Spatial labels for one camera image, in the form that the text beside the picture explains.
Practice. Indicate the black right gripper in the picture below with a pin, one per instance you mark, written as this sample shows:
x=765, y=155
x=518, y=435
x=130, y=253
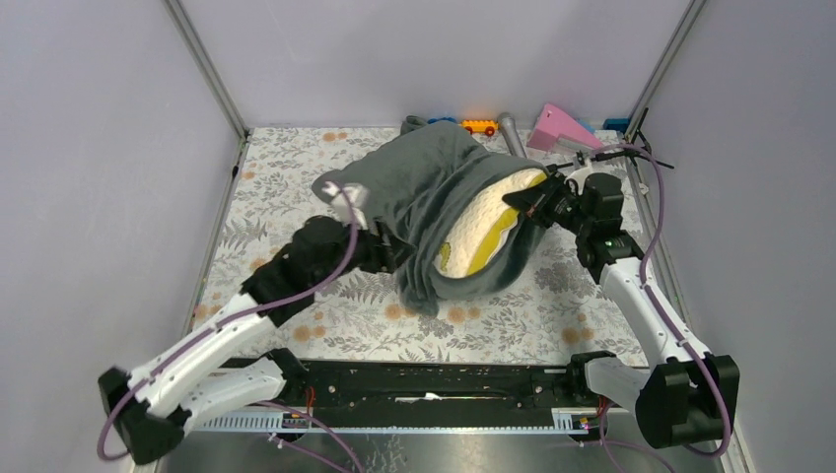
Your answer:
x=541, y=196

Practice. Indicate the grey microphone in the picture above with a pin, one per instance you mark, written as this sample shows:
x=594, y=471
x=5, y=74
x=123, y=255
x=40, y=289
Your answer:
x=510, y=133

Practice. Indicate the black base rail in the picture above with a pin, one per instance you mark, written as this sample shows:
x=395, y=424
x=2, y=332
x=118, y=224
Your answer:
x=434, y=396

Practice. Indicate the floral patterned table mat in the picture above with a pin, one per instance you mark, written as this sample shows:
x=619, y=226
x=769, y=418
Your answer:
x=552, y=311

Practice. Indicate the black mini tripod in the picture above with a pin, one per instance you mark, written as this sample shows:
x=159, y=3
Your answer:
x=637, y=138

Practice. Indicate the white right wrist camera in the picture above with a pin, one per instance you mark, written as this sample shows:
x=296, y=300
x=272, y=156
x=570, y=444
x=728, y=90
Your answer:
x=582, y=169

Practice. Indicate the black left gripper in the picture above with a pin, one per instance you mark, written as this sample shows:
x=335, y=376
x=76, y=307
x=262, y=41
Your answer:
x=385, y=251

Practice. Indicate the yellow toy wagon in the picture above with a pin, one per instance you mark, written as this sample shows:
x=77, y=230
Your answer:
x=483, y=127

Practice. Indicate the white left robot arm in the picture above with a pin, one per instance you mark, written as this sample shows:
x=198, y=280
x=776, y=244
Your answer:
x=154, y=406

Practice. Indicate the white and yellow pillow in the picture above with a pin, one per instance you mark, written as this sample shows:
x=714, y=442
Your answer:
x=483, y=227

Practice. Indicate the blue toy car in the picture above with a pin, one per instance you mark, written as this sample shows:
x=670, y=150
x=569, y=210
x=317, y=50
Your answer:
x=440, y=119

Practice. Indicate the zebra and grey pillowcase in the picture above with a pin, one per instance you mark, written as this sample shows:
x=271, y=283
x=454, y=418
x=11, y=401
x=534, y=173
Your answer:
x=419, y=184

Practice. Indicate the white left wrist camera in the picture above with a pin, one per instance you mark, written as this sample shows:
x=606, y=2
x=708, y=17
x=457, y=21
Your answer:
x=348, y=201

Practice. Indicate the pink wedge block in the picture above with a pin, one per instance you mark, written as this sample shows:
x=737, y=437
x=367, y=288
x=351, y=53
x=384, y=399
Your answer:
x=555, y=127

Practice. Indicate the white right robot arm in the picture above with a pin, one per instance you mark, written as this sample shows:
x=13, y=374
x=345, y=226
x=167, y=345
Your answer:
x=688, y=395

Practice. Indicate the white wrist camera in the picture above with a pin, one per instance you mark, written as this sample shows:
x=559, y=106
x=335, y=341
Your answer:
x=582, y=169
x=348, y=201

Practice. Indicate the blue block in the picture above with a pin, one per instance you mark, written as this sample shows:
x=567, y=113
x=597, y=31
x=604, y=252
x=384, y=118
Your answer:
x=619, y=125

